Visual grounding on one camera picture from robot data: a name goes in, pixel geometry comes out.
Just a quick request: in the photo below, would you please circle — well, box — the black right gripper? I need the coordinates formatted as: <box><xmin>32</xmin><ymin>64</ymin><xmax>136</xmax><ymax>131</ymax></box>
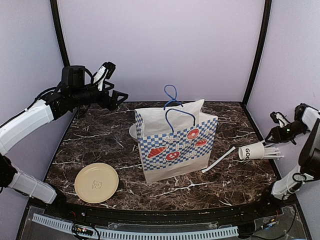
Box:
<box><xmin>265</xmin><ymin>120</ymin><xmax>308</xmax><ymax>144</ymax></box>

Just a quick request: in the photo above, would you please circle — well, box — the blue checkered paper bag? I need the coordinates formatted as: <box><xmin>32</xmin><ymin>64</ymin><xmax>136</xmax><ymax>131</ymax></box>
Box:
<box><xmin>134</xmin><ymin>96</ymin><xmax>219</xmax><ymax>183</ymax></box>

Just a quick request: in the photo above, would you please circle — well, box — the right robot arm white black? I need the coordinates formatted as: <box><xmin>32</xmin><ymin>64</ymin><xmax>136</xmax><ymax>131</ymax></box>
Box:
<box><xmin>265</xmin><ymin>103</ymin><xmax>320</xmax><ymax>201</ymax></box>

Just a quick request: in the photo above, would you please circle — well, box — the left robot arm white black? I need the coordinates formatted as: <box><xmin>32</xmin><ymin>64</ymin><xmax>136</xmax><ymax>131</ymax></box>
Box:
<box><xmin>0</xmin><ymin>62</ymin><xmax>129</xmax><ymax>218</ymax></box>

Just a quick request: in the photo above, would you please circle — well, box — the paper wrapped straws bundle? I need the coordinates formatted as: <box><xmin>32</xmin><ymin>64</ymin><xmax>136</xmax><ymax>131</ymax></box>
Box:
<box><xmin>263</xmin><ymin>143</ymin><xmax>285</xmax><ymax>160</ymax></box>

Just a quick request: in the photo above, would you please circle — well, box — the white cup holding straws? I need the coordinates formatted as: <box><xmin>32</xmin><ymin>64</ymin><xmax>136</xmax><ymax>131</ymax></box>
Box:
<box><xmin>238</xmin><ymin>142</ymin><xmax>265</xmax><ymax>160</ymax></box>

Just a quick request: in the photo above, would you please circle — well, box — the white ceramic bowl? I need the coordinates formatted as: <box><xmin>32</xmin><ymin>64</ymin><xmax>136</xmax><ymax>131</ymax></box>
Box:
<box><xmin>129</xmin><ymin>123</ymin><xmax>138</xmax><ymax>142</ymax></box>

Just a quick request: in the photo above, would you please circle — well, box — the single paper wrapped straw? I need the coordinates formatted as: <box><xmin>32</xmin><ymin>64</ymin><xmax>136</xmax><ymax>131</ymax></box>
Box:
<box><xmin>201</xmin><ymin>146</ymin><xmax>236</xmax><ymax>174</ymax></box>

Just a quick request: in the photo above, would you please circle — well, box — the cream yellow plate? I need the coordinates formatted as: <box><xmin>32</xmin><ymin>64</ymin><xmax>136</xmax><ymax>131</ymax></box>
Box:
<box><xmin>74</xmin><ymin>162</ymin><xmax>119</xmax><ymax>204</ymax></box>

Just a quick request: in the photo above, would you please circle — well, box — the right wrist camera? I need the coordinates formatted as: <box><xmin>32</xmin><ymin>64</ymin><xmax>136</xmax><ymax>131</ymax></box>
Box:
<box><xmin>270</xmin><ymin>111</ymin><xmax>291</xmax><ymax>128</ymax></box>

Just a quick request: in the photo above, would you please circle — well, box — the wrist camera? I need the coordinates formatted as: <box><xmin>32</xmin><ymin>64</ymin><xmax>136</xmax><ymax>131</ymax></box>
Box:
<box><xmin>91</xmin><ymin>61</ymin><xmax>116</xmax><ymax>92</ymax></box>
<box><xmin>270</xmin><ymin>111</ymin><xmax>291</xmax><ymax>128</ymax></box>

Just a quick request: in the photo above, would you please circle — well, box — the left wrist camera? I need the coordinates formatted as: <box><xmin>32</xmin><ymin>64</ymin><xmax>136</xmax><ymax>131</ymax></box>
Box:
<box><xmin>91</xmin><ymin>61</ymin><xmax>116</xmax><ymax>92</ymax></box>

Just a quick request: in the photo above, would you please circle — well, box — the left black frame post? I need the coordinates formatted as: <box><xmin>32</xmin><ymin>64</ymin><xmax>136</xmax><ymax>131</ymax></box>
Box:
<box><xmin>50</xmin><ymin>0</ymin><xmax>70</xmax><ymax>67</ymax></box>

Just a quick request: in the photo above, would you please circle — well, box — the black frame post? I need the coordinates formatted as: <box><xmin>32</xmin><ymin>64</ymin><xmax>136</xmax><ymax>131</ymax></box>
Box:
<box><xmin>50</xmin><ymin>0</ymin><xmax>70</xmax><ymax>67</ymax></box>
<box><xmin>242</xmin><ymin>0</ymin><xmax>272</xmax><ymax>107</ymax></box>

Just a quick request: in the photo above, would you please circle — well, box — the black front table rail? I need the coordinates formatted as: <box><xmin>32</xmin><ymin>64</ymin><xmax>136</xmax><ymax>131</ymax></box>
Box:
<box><xmin>19</xmin><ymin>200</ymin><xmax>298</xmax><ymax>231</ymax></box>

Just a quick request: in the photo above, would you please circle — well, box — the right black frame post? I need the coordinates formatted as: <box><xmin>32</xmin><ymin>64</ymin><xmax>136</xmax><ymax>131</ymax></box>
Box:
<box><xmin>242</xmin><ymin>0</ymin><xmax>272</xmax><ymax>107</ymax></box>

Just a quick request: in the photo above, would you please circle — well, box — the white perforated cable duct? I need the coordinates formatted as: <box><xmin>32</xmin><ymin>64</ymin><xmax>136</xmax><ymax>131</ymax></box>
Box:
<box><xmin>31</xmin><ymin>213</ymin><xmax>239</xmax><ymax>240</ymax></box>

